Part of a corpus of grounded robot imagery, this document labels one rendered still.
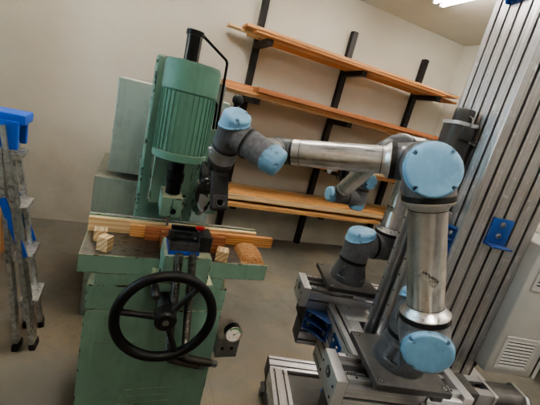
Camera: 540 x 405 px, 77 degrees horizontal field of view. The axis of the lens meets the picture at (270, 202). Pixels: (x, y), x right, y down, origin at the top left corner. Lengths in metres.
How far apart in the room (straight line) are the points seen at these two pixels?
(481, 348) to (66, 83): 3.33
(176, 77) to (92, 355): 0.92
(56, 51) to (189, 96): 2.47
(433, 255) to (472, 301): 0.53
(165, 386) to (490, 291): 1.17
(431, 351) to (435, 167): 0.42
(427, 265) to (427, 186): 0.19
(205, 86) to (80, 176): 2.60
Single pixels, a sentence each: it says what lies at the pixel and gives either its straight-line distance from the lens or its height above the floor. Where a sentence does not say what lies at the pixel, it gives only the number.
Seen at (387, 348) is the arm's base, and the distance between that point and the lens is 1.10.
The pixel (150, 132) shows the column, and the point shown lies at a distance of 1.37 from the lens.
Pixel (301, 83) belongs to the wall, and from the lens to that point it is 3.78.
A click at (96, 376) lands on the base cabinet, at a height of 0.46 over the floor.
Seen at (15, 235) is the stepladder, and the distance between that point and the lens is 1.92.
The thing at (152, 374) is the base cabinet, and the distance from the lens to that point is 1.41.
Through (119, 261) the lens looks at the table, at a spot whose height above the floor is 0.88.
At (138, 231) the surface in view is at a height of 0.92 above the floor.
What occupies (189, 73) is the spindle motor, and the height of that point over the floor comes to 1.47.
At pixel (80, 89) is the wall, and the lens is 3.47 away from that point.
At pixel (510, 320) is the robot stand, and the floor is 0.97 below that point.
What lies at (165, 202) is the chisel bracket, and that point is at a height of 1.05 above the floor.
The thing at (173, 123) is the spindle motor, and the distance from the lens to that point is 1.12.
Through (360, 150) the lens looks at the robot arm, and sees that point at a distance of 0.93.
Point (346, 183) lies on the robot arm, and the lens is 1.57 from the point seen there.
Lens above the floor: 1.42
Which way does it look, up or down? 15 degrees down
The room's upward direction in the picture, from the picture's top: 14 degrees clockwise
